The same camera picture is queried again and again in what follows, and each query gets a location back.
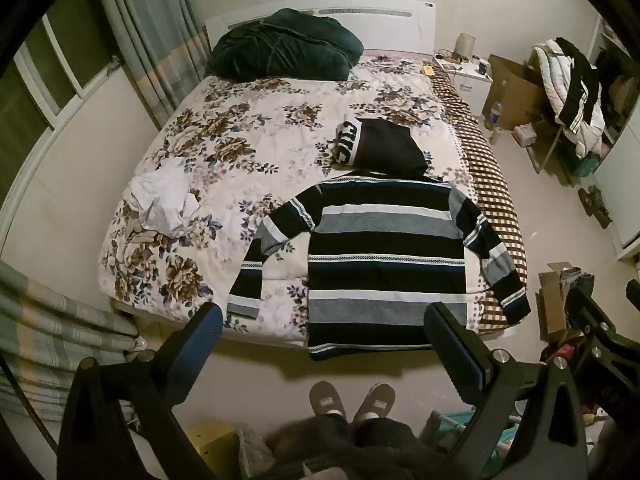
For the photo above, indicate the white cylindrical lamp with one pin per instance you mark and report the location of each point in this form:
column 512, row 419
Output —
column 466, row 45

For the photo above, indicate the large cardboard box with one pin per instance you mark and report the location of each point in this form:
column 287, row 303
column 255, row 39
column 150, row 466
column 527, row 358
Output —
column 515, row 95

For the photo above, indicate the white padded jacket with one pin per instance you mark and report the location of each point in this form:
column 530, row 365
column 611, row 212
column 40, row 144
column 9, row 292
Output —
column 550, row 85

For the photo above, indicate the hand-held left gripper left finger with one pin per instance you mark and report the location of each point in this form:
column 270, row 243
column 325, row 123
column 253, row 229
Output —
column 207, row 332

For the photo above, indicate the person's dark trousers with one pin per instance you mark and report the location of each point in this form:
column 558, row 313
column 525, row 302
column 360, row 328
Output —
column 360, row 450

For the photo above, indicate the white nightstand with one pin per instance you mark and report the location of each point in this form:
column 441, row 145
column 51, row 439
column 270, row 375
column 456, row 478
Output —
column 470, row 87

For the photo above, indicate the white wardrobe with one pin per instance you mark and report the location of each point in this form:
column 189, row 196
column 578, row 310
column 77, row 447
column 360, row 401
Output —
column 620, row 185

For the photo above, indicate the teal plastic basket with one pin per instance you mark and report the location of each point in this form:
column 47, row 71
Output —
column 450, row 425

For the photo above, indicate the metal chair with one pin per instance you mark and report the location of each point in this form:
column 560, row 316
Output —
column 547, row 150

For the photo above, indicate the yellow box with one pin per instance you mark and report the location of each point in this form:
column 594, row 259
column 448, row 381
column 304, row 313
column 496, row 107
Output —
column 212, row 450

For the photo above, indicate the striped green curtain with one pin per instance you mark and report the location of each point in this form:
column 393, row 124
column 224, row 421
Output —
column 150, row 35
column 55, row 340

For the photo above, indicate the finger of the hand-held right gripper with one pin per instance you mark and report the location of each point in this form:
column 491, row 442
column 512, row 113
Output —
column 634, row 292
column 585, row 310

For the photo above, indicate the dark green blanket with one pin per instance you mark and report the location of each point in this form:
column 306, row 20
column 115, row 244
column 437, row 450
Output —
column 285, row 45

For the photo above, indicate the striped knit sweater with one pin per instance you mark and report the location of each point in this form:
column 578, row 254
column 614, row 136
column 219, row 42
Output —
column 380, row 270

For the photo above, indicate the dark cup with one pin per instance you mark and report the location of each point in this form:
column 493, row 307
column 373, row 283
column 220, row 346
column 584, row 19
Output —
column 482, row 66

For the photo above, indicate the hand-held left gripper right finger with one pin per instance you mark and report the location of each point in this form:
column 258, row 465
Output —
column 452, row 347

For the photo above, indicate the yellow paper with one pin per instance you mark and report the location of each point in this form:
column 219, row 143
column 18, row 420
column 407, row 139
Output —
column 428, row 69

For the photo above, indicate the plastic bottle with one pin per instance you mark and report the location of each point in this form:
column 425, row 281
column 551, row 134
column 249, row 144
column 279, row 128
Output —
column 495, row 114

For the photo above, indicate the black garment with white lettering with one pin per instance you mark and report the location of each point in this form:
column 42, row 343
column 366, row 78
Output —
column 385, row 147

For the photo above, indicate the floral quilt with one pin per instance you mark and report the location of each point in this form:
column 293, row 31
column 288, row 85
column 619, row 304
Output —
column 240, row 125

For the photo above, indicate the crumpled white cloth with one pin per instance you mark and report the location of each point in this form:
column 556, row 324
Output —
column 162, row 197

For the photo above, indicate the small open cardboard box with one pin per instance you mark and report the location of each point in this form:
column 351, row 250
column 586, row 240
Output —
column 552, row 300

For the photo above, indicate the white headboard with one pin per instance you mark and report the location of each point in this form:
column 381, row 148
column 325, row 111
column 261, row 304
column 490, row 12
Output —
column 395, row 25

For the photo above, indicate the dark slippers pair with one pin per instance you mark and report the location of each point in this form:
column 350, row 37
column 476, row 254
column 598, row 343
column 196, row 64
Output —
column 595, row 205

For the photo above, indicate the window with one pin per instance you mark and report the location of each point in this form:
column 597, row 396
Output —
column 55, row 75

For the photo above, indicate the black jacket with white stripes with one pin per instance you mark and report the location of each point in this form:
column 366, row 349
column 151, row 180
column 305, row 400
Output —
column 580, row 80

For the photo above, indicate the clear plastic bag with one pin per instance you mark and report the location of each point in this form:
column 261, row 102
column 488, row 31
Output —
column 252, row 452

